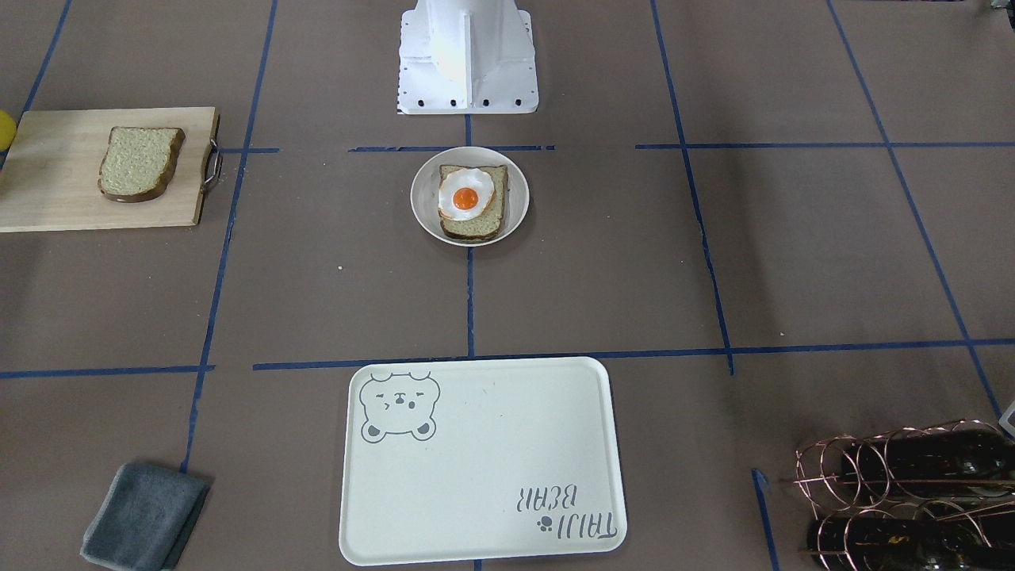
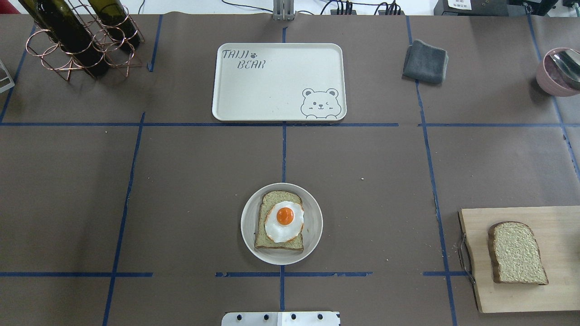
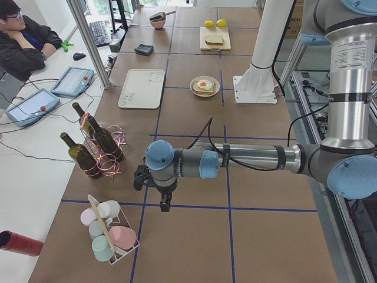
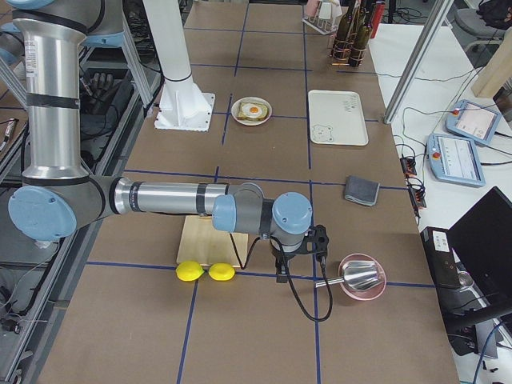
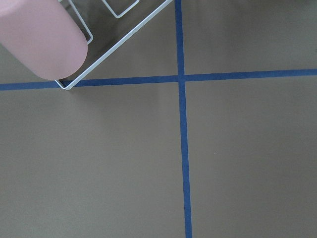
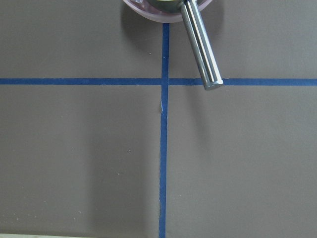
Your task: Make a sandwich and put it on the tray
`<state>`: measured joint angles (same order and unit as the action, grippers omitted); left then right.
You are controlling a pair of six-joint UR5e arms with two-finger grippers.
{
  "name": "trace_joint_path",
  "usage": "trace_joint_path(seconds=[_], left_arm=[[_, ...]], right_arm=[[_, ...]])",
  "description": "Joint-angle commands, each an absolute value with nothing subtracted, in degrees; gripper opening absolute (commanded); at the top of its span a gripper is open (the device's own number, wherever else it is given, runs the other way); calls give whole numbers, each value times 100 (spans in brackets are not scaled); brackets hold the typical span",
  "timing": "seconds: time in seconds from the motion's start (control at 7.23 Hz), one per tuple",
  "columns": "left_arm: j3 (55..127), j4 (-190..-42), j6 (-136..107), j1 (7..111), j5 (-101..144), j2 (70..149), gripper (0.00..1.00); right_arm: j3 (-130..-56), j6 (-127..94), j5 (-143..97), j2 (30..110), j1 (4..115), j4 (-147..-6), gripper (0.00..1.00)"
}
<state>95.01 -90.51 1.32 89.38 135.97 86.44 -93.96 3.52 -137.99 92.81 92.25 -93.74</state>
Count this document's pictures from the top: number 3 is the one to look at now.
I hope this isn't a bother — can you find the fried egg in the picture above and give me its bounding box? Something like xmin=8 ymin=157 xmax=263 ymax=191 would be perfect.
xmin=197 ymin=80 xmax=213 ymax=90

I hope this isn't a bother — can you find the white plate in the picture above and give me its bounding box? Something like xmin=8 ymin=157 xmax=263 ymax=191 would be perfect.
xmin=190 ymin=75 xmax=220 ymax=98

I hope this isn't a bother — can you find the cream bear tray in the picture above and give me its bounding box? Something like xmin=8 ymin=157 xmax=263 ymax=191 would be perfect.
xmin=118 ymin=68 xmax=165 ymax=109

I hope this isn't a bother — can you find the white cup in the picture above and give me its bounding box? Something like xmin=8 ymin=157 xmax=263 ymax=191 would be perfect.
xmin=97 ymin=200 xmax=120 ymax=219

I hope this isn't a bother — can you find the grey cup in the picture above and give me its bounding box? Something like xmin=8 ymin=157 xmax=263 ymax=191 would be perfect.
xmin=88 ymin=220 xmax=104 ymax=240

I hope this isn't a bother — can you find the pale pink cup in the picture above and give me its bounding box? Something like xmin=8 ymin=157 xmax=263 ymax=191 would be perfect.
xmin=80 ymin=208 xmax=97 ymax=227

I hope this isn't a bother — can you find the mint green cup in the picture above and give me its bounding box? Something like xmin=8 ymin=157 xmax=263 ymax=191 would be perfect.
xmin=91 ymin=235 xmax=114 ymax=262

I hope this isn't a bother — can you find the green wine bottle middle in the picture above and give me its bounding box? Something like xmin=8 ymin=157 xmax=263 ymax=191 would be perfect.
xmin=87 ymin=115 xmax=124 ymax=162

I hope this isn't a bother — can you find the green wine bottle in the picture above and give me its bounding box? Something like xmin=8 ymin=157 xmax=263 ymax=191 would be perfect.
xmin=87 ymin=115 xmax=124 ymax=162
xmin=60 ymin=132 xmax=102 ymax=179
xmin=72 ymin=102 xmax=94 ymax=139

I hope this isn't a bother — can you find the green wine bottle front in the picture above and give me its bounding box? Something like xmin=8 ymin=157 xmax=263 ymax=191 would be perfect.
xmin=60 ymin=132 xmax=102 ymax=179

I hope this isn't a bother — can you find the green wine bottle back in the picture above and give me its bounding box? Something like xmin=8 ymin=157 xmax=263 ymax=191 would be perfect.
xmin=72 ymin=102 xmax=94 ymax=139

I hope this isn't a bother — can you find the blue teach pendant far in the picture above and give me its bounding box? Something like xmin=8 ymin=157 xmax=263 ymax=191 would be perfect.
xmin=51 ymin=66 xmax=94 ymax=98

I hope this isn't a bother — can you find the blue teach pendant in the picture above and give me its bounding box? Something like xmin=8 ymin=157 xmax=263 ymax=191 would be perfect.
xmin=5 ymin=88 xmax=60 ymax=127
xmin=51 ymin=66 xmax=94 ymax=98

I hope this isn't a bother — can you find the grey folded cloth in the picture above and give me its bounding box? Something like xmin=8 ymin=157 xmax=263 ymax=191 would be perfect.
xmin=134 ymin=44 xmax=154 ymax=56

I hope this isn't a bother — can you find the red cylinder bottle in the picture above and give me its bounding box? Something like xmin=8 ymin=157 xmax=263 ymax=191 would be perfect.
xmin=1 ymin=231 xmax=44 ymax=256

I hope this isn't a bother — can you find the blue teach pendant near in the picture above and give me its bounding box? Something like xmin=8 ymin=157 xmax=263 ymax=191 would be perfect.
xmin=5 ymin=88 xmax=60 ymax=127

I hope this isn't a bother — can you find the wooden cutting board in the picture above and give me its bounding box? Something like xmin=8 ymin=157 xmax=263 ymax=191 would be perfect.
xmin=200 ymin=27 xmax=231 ymax=51

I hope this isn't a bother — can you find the black computer mouse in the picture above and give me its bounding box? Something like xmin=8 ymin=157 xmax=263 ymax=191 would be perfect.
xmin=72 ymin=52 xmax=86 ymax=61

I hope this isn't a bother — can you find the black keyboard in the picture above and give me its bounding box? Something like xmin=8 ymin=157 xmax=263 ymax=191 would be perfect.
xmin=89 ymin=21 xmax=111 ymax=47

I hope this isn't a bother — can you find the pink bowl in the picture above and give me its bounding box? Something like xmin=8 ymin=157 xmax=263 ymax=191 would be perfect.
xmin=149 ymin=17 xmax=166 ymax=29

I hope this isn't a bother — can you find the yellow lemon half left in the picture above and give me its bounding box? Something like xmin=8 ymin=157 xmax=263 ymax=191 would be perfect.
xmin=204 ymin=20 xmax=215 ymax=28

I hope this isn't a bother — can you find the yellow lemon half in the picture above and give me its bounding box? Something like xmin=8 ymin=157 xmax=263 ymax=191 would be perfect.
xmin=216 ymin=19 xmax=227 ymax=28
xmin=204 ymin=20 xmax=215 ymax=28

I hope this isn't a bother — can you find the metal scoop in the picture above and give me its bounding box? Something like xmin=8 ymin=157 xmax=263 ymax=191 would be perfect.
xmin=149 ymin=11 xmax=176 ymax=21

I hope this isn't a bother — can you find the green clamp toy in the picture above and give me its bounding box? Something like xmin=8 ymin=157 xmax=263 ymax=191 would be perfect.
xmin=61 ymin=40 xmax=74 ymax=52

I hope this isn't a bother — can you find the yellow lemon half right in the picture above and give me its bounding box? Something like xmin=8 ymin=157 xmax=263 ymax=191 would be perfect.
xmin=216 ymin=19 xmax=227 ymax=28

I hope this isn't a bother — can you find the seated person black jacket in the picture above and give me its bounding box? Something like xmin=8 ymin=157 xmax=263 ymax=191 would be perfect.
xmin=1 ymin=1 xmax=62 ymax=83

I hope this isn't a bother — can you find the white wire cup rack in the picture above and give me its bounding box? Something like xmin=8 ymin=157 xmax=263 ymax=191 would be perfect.
xmin=81 ymin=195 xmax=140 ymax=265

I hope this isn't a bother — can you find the copper wire bottle rack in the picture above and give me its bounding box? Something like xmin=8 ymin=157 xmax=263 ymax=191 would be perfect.
xmin=81 ymin=113 xmax=124 ymax=163

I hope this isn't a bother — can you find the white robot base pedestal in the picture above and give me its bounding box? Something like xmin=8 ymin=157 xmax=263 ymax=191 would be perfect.
xmin=233 ymin=0 xmax=295 ymax=104

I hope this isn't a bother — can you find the aluminium frame post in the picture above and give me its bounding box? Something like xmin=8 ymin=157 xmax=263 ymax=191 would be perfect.
xmin=66 ymin=0 xmax=111 ymax=90

